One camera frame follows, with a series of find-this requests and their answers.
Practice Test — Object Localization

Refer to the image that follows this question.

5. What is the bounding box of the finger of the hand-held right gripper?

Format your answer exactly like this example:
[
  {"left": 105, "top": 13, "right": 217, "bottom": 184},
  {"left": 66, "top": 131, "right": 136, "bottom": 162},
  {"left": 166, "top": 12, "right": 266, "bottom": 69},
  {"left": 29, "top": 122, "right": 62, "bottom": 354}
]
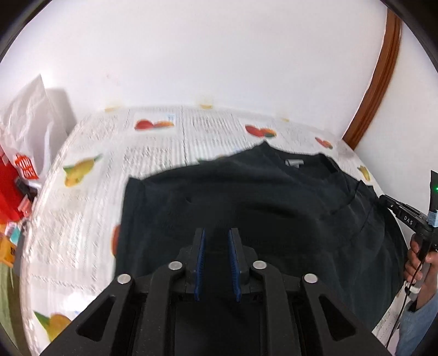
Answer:
[{"left": 378, "top": 194, "right": 404, "bottom": 220}]

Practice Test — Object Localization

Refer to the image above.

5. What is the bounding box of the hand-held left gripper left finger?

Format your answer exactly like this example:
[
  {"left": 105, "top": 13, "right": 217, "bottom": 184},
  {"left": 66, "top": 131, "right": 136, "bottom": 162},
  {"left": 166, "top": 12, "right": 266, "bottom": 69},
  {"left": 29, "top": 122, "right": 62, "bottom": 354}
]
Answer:
[{"left": 40, "top": 228, "right": 206, "bottom": 356}]

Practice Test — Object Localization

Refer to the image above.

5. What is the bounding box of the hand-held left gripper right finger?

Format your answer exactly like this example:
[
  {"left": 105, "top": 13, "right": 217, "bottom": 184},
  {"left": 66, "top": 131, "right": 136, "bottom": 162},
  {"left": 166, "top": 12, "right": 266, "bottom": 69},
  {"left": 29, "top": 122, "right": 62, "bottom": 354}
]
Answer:
[{"left": 228, "top": 227, "right": 392, "bottom": 356}]

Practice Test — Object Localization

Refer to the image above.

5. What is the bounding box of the black sweatshirt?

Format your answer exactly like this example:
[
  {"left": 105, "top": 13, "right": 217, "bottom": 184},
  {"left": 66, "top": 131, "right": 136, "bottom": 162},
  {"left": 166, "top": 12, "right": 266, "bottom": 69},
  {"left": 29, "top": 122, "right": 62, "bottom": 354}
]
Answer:
[{"left": 112, "top": 141, "right": 409, "bottom": 334}]

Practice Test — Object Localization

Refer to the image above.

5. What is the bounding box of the person's right hand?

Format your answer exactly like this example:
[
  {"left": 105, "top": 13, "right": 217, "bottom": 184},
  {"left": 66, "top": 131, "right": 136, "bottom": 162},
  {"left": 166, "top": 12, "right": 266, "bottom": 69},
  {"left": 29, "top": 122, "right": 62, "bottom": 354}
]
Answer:
[{"left": 403, "top": 236, "right": 437, "bottom": 285}]

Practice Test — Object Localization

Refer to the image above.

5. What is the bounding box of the person's blue denim clothing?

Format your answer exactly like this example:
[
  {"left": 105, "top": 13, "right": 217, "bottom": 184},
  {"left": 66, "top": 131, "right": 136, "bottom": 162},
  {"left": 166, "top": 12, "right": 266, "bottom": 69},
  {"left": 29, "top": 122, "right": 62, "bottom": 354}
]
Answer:
[{"left": 393, "top": 297, "right": 438, "bottom": 356}]

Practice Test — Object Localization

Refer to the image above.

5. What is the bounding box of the fruit print tablecloth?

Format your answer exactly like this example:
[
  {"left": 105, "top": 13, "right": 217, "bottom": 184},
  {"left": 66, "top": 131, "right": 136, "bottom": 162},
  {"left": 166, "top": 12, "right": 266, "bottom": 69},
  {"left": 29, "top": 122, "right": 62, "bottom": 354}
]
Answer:
[{"left": 19, "top": 104, "right": 404, "bottom": 356}]

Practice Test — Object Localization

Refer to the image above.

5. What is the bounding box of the orange drink bottle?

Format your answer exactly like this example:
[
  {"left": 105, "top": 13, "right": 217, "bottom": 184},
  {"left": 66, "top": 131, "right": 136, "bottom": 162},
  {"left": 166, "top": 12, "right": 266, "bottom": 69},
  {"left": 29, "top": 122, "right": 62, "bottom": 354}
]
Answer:
[{"left": 0, "top": 236, "right": 16, "bottom": 268}]

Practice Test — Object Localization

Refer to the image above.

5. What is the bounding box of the green blanket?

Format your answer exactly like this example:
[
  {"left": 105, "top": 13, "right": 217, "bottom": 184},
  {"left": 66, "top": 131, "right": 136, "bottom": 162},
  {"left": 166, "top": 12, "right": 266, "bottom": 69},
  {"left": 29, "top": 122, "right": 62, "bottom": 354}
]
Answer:
[{"left": 0, "top": 263, "right": 22, "bottom": 344}]

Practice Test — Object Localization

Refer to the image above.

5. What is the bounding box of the red paper bag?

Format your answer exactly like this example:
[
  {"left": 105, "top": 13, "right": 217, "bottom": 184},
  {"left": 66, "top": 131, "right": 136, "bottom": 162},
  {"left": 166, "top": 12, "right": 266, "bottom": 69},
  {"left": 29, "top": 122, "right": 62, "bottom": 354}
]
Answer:
[{"left": 0, "top": 147, "right": 32, "bottom": 224}]

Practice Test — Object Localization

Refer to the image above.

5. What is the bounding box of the white plastic bag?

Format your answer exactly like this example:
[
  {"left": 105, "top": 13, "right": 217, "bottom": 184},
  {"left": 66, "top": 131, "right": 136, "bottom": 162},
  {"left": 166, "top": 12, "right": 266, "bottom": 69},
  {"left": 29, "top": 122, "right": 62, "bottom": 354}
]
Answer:
[{"left": 0, "top": 73, "right": 76, "bottom": 180}]

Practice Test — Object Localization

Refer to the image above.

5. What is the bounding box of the black cable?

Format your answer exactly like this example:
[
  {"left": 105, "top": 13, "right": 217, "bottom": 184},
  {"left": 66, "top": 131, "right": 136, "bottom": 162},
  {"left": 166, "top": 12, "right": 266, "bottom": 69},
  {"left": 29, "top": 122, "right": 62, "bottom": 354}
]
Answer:
[{"left": 386, "top": 253, "right": 432, "bottom": 348}]

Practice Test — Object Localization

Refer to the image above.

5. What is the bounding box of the brown wooden door frame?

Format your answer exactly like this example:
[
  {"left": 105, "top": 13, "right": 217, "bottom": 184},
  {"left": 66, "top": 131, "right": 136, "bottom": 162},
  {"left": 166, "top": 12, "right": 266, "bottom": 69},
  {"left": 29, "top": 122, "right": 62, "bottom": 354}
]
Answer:
[{"left": 341, "top": 10, "right": 403, "bottom": 151}]

